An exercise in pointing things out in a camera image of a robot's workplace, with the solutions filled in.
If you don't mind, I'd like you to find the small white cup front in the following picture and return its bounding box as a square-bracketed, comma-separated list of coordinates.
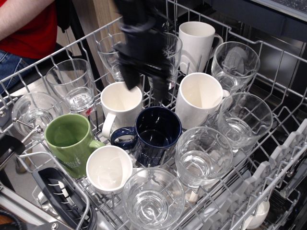
[86, 145, 133, 195]

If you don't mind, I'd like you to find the green ceramic mug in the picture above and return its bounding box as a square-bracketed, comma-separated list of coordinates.
[44, 114, 105, 178]

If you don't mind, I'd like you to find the clear glass back right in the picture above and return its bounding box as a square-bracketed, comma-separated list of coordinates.
[211, 41, 260, 93]

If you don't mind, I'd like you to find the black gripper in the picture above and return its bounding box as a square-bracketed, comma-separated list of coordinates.
[114, 23, 171, 103]

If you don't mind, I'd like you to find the grey wire dishwasher rack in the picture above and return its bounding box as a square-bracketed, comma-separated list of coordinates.
[0, 0, 307, 230]

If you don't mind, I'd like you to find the tall white mug centre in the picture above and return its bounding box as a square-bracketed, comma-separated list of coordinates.
[175, 72, 230, 130]

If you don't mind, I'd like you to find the grey plastic tine row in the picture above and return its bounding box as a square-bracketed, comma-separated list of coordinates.
[202, 120, 307, 230]

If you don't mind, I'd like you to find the clear glass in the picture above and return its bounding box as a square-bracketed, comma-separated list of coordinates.
[12, 92, 63, 136]
[175, 126, 233, 188]
[211, 41, 260, 93]
[122, 168, 185, 230]
[217, 92, 273, 153]

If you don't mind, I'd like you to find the tall white mug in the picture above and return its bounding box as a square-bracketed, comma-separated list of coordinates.
[175, 72, 230, 130]
[178, 22, 224, 75]

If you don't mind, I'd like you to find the tall white mug back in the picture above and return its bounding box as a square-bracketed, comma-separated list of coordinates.
[178, 22, 224, 75]

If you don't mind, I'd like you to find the clear glass front centre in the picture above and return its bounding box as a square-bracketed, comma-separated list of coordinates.
[122, 168, 185, 230]

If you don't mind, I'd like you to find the clear glass front right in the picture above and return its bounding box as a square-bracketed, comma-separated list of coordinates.
[175, 126, 233, 188]

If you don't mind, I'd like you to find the navy blue ceramic mug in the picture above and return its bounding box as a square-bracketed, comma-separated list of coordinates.
[110, 106, 182, 167]

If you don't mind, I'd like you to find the clear tumbler back centre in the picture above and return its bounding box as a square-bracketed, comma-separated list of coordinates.
[136, 32, 183, 92]

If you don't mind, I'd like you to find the white mug with handle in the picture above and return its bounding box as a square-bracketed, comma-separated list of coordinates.
[100, 81, 142, 139]

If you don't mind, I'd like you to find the clear tumbler back left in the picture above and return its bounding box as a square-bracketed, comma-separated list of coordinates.
[96, 32, 135, 82]

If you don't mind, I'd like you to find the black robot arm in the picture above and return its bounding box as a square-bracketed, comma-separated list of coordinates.
[114, 0, 171, 103]

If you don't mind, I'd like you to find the clear tumbler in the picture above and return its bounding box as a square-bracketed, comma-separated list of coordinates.
[46, 58, 96, 116]
[96, 32, 135, 82]
[136, 32, 183, 92]

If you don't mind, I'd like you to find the black rack handle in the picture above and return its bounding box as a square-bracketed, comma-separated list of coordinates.
[32, 167, 86, 229]

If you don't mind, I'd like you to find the white cup lower rack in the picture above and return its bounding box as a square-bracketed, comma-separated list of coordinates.
[243, 201, 270, 230]

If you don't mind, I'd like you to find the clear glass far left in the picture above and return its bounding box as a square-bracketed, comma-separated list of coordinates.
[12, 92, 63, 136]

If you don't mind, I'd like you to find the person in red shirt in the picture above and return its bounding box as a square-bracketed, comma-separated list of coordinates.
[0, 0, 57, 94]

